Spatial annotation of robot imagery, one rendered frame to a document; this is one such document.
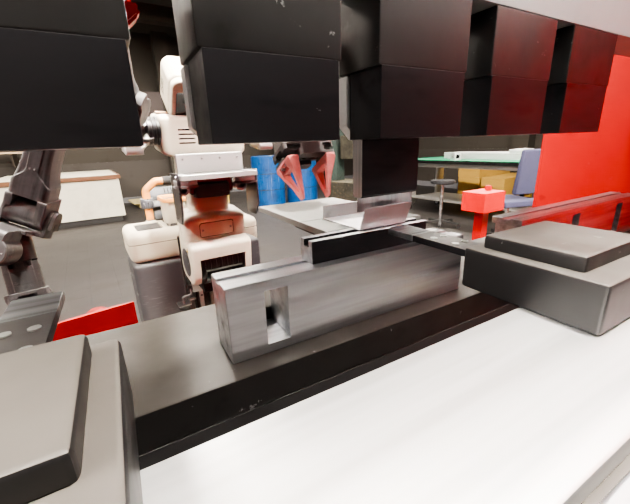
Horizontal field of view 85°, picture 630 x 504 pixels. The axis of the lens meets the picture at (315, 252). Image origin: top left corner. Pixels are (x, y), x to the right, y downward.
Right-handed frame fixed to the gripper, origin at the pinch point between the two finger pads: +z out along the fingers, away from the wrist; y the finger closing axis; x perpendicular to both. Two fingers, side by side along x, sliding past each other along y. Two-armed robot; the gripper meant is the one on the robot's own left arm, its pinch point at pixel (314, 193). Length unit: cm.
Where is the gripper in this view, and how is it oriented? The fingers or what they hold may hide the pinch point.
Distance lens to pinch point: 65.2
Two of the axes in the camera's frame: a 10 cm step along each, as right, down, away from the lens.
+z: 2.8, 9.5, -1.4
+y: 8.7, -1.9, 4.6
